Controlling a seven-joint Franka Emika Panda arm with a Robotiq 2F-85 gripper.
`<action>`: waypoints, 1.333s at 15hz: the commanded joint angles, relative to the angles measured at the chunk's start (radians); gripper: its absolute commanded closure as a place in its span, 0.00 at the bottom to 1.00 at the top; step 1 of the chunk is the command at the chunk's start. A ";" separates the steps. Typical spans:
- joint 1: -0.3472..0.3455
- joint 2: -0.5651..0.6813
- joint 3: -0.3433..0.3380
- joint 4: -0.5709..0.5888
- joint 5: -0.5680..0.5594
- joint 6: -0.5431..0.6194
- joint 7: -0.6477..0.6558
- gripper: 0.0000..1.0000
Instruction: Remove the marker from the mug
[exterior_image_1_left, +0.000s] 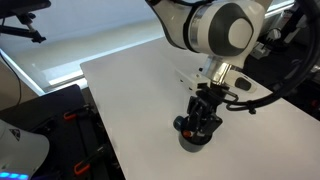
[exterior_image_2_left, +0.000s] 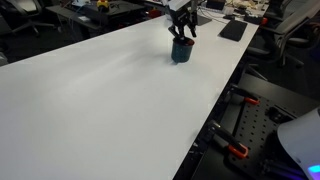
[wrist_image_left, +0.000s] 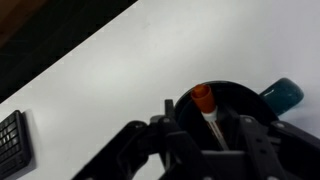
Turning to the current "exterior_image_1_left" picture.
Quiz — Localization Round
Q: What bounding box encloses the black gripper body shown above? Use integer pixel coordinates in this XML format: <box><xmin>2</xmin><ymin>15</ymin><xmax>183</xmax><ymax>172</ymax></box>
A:
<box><xmin>187</xmin><ymin>86</ymin><xmax>239</xmax><ymax>120</ymax></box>

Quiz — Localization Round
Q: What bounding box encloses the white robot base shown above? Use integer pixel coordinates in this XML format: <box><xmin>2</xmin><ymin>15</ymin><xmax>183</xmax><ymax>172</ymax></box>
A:
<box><xmin>0</xmin><ymin>119</ymin><xmax>51</xmax><ymax>180</ymax></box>

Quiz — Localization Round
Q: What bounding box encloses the black orange bar clamp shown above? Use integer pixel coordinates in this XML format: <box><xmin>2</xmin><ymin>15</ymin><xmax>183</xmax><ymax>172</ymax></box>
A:
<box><xmin>63</xmin><ymin>104</ymin><xmax>93</xmax><ymax>122</ymax></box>
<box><xmin>73</xmin><ymin>143</ymin><xmax>111</xmax><ymax>176</ymax></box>

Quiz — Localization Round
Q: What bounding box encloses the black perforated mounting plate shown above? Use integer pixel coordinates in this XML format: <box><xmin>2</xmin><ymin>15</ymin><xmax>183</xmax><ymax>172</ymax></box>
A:
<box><xmin>0</xmin><ymin>83</ymin><xmax>126</xmax><ymax>180</ymax></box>

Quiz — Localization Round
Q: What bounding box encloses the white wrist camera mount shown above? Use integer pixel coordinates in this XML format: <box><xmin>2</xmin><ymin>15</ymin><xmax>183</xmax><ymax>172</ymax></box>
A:
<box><xmin>175</xmin><ymin>68</ymin><xmax>258</xmax><ymax>94</ymax></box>

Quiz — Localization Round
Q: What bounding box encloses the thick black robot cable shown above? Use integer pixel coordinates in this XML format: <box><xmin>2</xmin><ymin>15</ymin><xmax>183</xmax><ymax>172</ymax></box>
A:
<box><xmin>225</xmin><ymin>0</ymin><xmax>320</xmax><ymax>115</ymax></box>

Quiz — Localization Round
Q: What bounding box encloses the thin black cable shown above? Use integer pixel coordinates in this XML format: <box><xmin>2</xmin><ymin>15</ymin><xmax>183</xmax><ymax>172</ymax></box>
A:
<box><xmin>0</xmin><ymin>51</ymin><xmax>23</xmax><ymax>108</ymax></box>

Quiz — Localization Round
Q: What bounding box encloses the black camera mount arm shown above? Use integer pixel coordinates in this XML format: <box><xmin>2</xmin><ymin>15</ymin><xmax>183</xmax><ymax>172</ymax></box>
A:
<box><xmin>0</xmin><ymin>0</ymin><xmax>53</xmax><ymax>44</ymax></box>

